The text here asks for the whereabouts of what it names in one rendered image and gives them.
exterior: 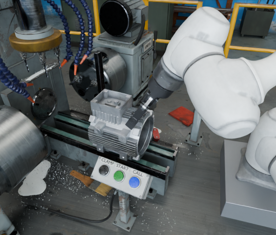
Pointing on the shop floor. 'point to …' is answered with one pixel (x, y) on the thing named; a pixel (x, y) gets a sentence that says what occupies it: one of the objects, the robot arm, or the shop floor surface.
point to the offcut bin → (256, 21)
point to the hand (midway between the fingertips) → (133, 120)
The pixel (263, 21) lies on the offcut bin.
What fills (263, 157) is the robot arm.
